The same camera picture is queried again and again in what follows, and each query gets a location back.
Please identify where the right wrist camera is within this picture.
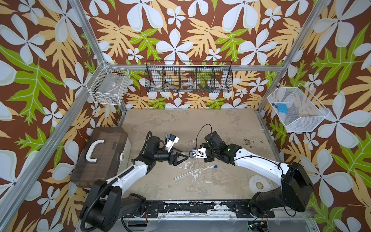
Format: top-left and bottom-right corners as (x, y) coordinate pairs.
(189, 148), (207, 159)

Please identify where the black wire basket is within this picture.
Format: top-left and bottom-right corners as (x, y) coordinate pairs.
(144, 61), (233, 93)

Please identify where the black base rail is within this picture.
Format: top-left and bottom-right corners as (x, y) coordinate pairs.
(117, 199), (276, 218)

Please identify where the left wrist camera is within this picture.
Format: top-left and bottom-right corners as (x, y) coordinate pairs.
(165, 134), (179, 152)

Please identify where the white mesh basket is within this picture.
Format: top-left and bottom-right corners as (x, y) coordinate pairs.
(268, 84), (330, 133)

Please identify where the brown plastic case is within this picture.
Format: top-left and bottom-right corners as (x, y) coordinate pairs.
(71, 127), (131, 188)

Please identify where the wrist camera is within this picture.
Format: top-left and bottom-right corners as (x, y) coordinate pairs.
(189, 148), (207, 159)
(165, 134), (179, 152)

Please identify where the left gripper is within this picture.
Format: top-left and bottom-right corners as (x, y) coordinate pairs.
(153, 146), (187, 166)

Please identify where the blue object in basket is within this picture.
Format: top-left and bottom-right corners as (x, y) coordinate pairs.
(276, 103), (289, 114)

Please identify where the white wire basket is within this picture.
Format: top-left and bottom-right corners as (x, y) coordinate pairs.
(86, 62), (130, 106)

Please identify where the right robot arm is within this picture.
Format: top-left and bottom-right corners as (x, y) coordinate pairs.
(197, 131), (314, 217)

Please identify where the white tape roll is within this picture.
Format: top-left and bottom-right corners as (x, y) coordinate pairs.
(248, 175), (271, 194)

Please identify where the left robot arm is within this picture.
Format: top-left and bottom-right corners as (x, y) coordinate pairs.
(80, 131), (188, 232)

